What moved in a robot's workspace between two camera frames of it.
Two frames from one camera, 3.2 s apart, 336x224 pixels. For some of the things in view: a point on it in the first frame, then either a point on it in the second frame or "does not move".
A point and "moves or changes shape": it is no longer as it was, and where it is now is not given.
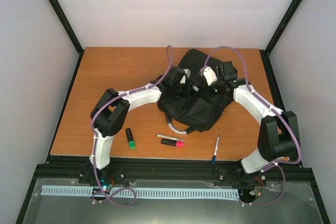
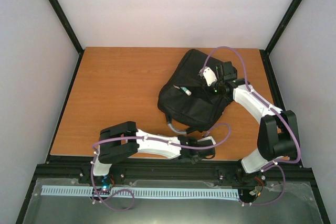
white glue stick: x=195 y=88 moves or changes shape
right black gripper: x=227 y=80 does not move
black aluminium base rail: x=84 y=170 does not move
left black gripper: x=187 y=93 -> x=196 y=160
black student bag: x=199 y=106 does not move
